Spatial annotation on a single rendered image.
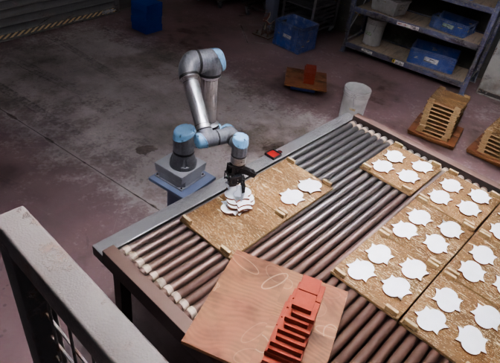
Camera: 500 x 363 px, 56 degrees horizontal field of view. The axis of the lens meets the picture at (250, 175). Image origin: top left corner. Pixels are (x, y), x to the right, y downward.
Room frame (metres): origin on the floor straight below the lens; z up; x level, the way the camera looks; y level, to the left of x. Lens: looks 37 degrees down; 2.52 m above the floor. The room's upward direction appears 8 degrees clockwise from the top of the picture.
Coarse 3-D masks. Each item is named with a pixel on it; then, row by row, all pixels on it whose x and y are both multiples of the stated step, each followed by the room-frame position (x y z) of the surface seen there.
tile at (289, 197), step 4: (288, 188) 2.03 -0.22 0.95; (284, 192) 1.99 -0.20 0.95; (288, 192) 2.00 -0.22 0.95; (292, 192) 2.00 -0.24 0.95; (296, 192) 2.01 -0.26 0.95; (300, 192) 2.01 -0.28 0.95; (284, 196) 1.96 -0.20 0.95; (288, 196) 1.96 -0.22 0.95; (292, 196) 1.97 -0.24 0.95; (296, 196) 1.97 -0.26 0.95; (300, 196) 1.98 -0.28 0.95; (284, 200) 1.93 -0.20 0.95; (288, 200) 1.93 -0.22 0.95; (292, 200) 1.94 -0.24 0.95; (296, 200) 1.94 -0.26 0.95; (300, 200) 1.94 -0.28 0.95; (304, 200) 1.95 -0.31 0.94; (284, 204) 1.91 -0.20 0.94; (288, 204) 1.90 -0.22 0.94; (292, 204) 1.91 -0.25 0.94; (296, 204) 1.91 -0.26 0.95
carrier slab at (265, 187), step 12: (276, 168) 2.22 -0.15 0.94; (288, 168) 2.23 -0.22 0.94; (300, 168) 2.25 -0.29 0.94; (252, 180) 2.07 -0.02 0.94; (264, 180) 2.09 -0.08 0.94; (276, 180) 2.10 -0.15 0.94; (288, 180) 2.12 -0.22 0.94; (300, 180) 2.14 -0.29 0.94; (252, 192) 1.97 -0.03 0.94; (264, 192) 1.98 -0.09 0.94; (276, 192) 2.00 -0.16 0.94; (324, 192) 2.06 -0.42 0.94; (276, 204) 1.90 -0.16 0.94; (300, 204) 1.93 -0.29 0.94; (288, 216) 1.81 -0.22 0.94
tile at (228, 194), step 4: (228, 188) 1.89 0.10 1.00; (232, 188) 1.90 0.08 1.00; (236, 188) 1.90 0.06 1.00; (248, 188) 1.91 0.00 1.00; (228, 192) 1.86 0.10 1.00; (232, 192) 1.87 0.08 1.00; (248, 192) 1.88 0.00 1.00; (228, 196) 1.83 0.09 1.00; (232, 196) 1.83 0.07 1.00; (236, 196) 1.83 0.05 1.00; (244, 196) 1.84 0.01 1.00; (248, 196) 1.85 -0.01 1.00; (236, 200) 1.81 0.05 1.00
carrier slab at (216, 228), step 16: (208, 208) 1.79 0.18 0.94; (256, 208) 1.84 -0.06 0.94; (192, 224) 1.66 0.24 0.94; (208, 224) 1.67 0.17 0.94; (224, 224) 1.69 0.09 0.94; (240, 224) 1.71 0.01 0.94; (256, 224) 1.72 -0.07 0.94; (272, 224) 1.74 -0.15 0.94; (208, 240) 1.56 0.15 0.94; (224, 240) 1.58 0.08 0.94; (240, 240) 1.59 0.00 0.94; (256, 240) 1.61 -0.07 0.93; (224, 256) 1.49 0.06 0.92
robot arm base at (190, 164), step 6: (174, 156) 2.05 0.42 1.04; (180, 156) 2.04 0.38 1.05; (186, 156) 2.04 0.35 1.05; (192, 156) 2.07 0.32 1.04; (174, 162) 2.04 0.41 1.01; (180, 162) 2.03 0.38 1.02; (186, 162) 2.04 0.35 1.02; (192, 162) 2.06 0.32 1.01; (174, 168) 2.03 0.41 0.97; (180, 168) 2.02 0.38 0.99; (186, 168) 2.03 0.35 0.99; (192, 168) 2.05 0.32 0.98
